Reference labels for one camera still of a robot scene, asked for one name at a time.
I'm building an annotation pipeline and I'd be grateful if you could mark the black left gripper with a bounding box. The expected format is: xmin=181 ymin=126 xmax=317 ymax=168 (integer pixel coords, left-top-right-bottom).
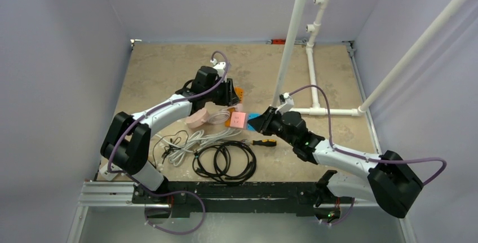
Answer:
xmin=204 ymin=78 xmax=238 ymax=106

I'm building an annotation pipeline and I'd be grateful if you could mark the pink cube power socket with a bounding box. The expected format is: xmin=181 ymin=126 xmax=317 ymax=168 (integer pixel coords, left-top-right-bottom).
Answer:
xmin=229 ymin=112 xmax=249 ymax=129

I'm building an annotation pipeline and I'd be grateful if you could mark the orange power strip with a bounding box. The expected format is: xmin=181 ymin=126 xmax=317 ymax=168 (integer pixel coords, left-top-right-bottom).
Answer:
xmin=234 ymin=87 xmax=244 ymax=103

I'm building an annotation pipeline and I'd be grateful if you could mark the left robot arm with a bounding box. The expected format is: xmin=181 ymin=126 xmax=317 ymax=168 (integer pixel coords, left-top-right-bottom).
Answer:
xmin=100 ymin=66 xmax=240 ymax=203

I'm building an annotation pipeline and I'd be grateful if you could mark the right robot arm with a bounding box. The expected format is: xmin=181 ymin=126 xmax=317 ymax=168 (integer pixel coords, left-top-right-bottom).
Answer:
xmin=247 ymin=107 xmax=424 ymax=218

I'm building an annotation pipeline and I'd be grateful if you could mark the blue travel adapter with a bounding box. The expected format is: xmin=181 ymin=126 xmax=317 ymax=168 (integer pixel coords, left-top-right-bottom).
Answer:
xmin=246 ymin=113 xmax=260 ymax=131

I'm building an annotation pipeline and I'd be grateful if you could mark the red clamp at table edge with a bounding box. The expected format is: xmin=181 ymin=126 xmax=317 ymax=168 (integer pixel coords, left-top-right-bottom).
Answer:
xmin=266 ymin=39 xmax=286 ymax=45

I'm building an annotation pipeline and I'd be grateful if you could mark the white power strip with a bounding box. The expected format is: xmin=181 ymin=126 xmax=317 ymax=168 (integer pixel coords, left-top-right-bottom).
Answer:
xmin=99 ymin=164 xmax=122 ymax=181

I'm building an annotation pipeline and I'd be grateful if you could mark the yellow black handled screwdriver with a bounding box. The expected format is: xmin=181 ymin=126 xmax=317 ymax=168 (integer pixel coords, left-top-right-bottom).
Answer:
xmin=241 ymin=139 xmax=277 ymax=147

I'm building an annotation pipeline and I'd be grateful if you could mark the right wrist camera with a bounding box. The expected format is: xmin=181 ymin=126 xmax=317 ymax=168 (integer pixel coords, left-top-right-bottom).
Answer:
xmin=276 ymin=92 xmax=294 ymax=114

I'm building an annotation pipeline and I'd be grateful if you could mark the black coiled cable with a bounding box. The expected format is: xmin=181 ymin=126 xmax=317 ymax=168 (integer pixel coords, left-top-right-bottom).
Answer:
xmin=192 ymin=140 xmax=258 ymax=184

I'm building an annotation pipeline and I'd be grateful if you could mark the white pvc pipe frame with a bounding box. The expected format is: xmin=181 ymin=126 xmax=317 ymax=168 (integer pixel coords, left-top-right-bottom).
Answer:
xmin=290 ymin=0 xmax=466 ymax=117

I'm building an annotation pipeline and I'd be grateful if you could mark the white bundled power cable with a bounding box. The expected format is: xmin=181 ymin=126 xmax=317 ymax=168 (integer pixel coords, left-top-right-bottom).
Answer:
xmin=149 ymin=127 xmax=244 ymax=167

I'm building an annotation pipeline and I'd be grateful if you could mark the thin black adapter cable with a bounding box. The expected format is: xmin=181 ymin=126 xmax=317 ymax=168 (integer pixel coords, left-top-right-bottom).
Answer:
xmin=149 ymin=129 xmax=191 ymax=160

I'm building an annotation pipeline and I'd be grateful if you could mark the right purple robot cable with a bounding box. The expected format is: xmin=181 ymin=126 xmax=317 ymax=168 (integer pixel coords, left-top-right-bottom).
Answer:
xmin=289 ymin=85 xmax=448 ymax=188

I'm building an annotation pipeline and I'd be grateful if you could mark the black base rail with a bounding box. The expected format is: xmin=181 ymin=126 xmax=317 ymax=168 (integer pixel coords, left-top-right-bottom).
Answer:
xmin=132 ymin=182 xmax=352 ymax=222

